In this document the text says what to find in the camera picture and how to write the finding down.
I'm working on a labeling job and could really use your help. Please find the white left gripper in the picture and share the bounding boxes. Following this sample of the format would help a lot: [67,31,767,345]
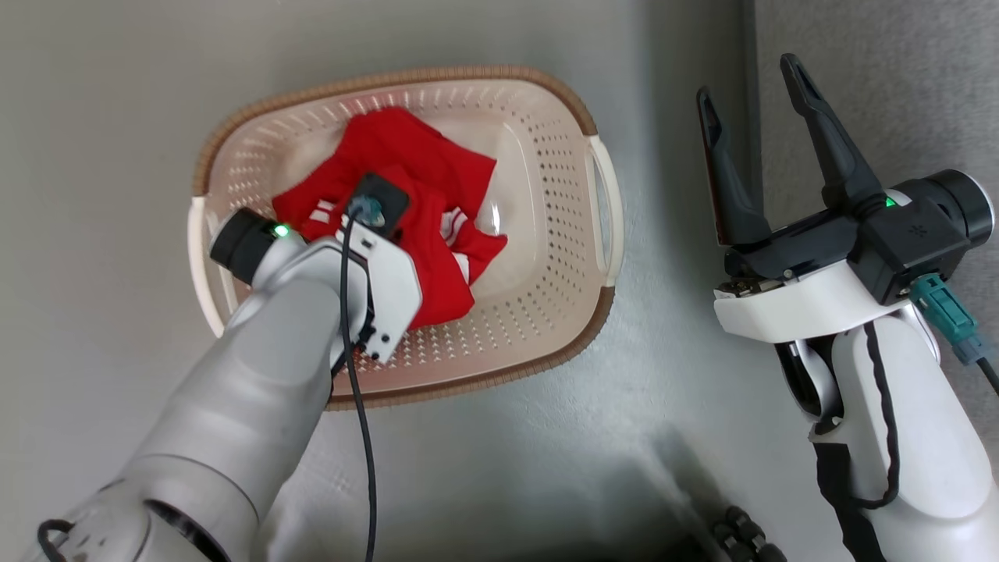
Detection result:
[209,208,423,361]

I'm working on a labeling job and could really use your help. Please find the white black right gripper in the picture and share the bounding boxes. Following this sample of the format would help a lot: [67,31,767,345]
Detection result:
[697,53,914,345]

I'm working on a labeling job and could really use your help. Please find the red white-striped shorts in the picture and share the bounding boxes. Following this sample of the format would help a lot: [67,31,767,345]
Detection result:
[272,107,509,331]

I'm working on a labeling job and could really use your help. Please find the grey fabric ottoman seat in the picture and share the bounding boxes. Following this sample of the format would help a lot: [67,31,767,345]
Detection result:
[751,0,999,368]

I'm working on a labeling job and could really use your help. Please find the beige perforated laundry basket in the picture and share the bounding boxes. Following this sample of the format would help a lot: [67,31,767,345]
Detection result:
[187,65,625,412]

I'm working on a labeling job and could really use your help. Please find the black ribbed conduit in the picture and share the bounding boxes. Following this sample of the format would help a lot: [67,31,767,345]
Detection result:
[706,506,789,562]

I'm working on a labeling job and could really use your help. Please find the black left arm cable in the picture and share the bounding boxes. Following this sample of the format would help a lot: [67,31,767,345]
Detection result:
[332,205,380,562]

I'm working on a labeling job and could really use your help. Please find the teal connector camera cable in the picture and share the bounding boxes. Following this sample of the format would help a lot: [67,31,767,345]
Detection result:
[908,273,999,395]

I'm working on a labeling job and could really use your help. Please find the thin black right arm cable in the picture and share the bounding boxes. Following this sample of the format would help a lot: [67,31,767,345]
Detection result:
[847,322,902,510]

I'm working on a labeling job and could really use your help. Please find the black braided cable sleeve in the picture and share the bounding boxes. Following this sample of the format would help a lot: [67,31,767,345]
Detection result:
[812,441,887,562]

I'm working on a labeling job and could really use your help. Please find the black cable loop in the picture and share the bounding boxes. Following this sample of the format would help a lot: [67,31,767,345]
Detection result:
[37,519,79,562]

